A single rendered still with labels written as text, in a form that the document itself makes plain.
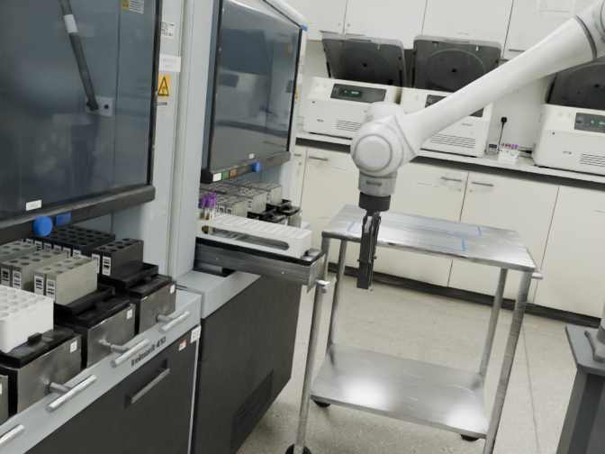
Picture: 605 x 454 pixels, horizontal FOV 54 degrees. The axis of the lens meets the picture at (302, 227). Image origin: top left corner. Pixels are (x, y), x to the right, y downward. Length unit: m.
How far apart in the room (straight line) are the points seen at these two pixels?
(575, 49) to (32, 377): 1.17
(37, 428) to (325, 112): 3.09
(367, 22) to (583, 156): 1.57
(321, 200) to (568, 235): 1.50
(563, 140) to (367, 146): 2.61
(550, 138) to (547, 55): 2.33
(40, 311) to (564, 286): 3.27
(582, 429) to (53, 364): 1.18
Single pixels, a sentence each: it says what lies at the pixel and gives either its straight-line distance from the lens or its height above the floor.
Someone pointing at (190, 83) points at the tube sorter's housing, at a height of 1.20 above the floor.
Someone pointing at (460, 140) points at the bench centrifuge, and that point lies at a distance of 3.69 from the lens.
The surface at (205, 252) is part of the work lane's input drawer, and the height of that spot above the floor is 0.79.
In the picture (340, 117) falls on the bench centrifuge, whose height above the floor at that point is 1.03.
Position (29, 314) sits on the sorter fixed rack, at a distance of 0.97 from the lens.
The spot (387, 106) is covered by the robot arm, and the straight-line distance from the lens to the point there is 1.36.
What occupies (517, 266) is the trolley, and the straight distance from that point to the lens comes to 1.72.
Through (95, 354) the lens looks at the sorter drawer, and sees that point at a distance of 1.07.
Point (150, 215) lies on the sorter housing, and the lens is 1.29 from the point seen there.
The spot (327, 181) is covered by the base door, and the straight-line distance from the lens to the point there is 3.83.
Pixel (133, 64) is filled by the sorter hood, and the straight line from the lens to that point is 1.15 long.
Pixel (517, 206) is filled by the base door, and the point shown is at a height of 0.66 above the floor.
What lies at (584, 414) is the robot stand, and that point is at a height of 0.56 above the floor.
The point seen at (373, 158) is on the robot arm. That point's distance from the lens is 1.16.
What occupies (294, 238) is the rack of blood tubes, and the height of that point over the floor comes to 0.86.
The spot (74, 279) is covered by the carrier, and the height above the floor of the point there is 0.86.
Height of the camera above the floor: 1.24
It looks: 14 degrees down
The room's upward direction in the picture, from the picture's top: 7 degrees clockwise
